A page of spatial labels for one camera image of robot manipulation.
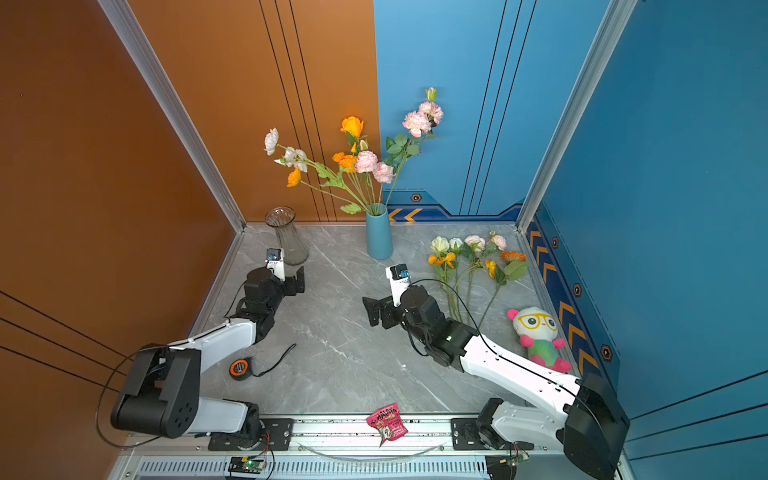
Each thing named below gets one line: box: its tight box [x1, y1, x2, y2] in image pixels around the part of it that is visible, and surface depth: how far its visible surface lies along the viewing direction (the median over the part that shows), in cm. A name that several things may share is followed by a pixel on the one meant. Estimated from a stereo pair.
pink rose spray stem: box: [384, 87, 444, 207], surface depth 83 cm
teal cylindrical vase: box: [366, 203, 394, 261], surface depth 101 cm
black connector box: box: [485, 455, 518, 480], surface depth 71 cm
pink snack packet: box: [366, 403, 408, 448], surface depth 76 cm
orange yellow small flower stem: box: [287, 166, 363, 214], surface depth 87 cm
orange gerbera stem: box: [477, 251, 530, 328], surface depth 104 cm
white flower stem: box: [264, 128, 371, 213], surface depth 85 cm
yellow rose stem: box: [340, 116, 373, 211], surface depth 91 cm
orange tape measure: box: [229, 358, 251, 381], surface depth 82 cm
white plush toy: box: [507, 306, 572, 372], surface depth 87 cm
